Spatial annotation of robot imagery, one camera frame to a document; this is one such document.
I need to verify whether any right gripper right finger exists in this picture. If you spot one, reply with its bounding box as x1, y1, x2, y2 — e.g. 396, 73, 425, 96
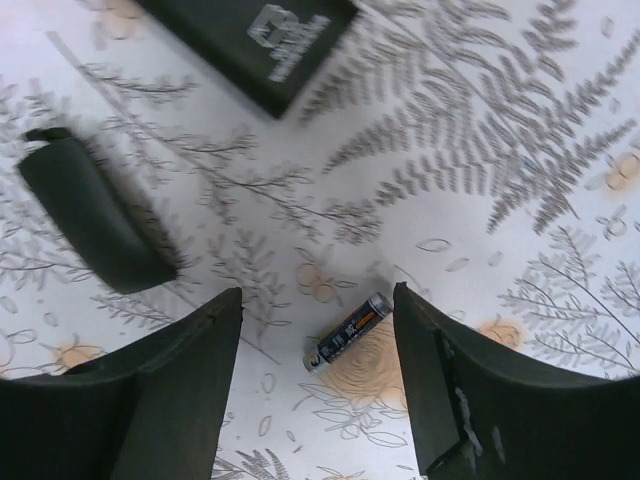
393, 283, 639, 479

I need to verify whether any black battery cover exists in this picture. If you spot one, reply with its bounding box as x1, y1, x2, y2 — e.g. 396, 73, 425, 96
17, 127, 178, 294

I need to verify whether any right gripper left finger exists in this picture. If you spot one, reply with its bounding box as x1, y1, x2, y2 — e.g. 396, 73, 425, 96
1, 287, 243, 479

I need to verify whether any small slim black remote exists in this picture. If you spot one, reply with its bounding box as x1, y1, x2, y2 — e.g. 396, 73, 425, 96
138, 0, 359, 119

